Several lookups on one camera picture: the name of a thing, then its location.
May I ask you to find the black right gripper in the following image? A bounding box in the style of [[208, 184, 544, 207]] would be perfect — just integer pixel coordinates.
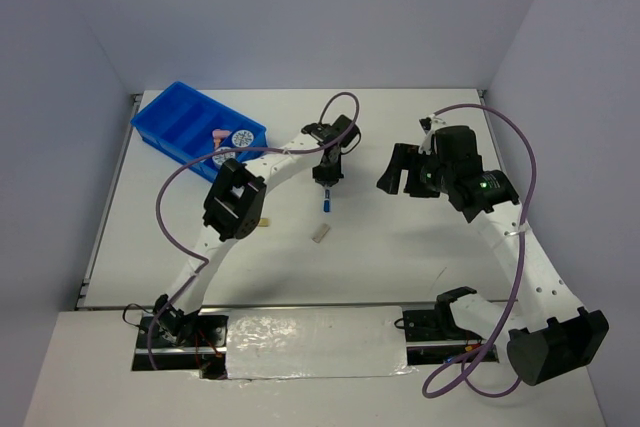
[[376, 142, 454, 198]]

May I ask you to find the blue white marker pen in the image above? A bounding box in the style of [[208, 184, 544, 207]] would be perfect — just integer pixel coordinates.
[[323, 187, 332, 213]]

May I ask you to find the white rectangular eraser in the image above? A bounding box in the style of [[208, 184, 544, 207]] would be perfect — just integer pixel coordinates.
[[311, 223, 331, 243]]

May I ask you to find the round blue tape roll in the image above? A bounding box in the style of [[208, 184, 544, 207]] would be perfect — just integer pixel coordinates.
[[231, 129, 255, 148], [211, 147, 236, 170]]

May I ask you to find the pink highlighter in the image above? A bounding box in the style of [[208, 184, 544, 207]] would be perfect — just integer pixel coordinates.
[[212, 129, 232, 144]]

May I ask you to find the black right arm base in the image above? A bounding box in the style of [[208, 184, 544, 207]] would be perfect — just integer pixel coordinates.
[[394, 308, 484, 366]]

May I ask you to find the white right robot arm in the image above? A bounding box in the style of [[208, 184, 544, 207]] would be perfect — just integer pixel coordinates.
[[377, 118, 609, 386]]

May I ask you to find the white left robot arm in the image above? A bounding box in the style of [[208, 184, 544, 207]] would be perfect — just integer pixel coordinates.
[[153, 115, 359, 346]]

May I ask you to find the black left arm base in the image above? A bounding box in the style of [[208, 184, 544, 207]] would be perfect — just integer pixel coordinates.
[[122, 295, 229, 380]]

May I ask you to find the blue divided plastic bin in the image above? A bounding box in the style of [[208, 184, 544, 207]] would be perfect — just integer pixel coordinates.
[[131, 82, 267, 164]]

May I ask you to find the silver foil covered panel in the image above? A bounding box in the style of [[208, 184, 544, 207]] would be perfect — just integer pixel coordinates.
[[226, 306, 413, 380]]

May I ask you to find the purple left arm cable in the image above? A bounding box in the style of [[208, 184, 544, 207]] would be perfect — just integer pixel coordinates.
[[147, 91, 361, 372]]

